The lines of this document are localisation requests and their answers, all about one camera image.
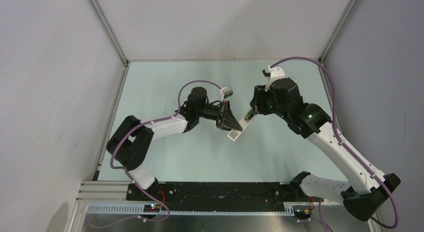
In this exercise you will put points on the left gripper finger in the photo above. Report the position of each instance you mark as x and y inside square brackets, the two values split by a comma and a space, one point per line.
[230, 127]
[230, 118]

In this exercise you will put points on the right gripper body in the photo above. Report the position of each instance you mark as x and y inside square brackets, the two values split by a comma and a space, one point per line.
[268, 105]

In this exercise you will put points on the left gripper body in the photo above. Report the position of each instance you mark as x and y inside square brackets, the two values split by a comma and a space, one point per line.
[219, 121]

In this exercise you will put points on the green AAA battery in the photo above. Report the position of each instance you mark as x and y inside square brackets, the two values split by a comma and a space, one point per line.
[249, 116]

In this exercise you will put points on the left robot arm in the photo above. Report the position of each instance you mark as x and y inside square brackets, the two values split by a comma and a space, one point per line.
[130, 143]

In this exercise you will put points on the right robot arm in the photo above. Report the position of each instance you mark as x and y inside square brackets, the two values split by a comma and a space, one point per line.
[366, 187]

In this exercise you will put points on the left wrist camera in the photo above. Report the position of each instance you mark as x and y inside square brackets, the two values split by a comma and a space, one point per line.
[225, 93]

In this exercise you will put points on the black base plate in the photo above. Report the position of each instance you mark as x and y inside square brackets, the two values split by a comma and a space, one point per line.
[220, 195]

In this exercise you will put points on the white slotted cable duct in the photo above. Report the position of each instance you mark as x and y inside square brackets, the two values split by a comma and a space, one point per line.
[145, 209]

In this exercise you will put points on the aluminium frame rail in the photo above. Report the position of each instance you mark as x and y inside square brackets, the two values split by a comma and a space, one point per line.
[108, 30]

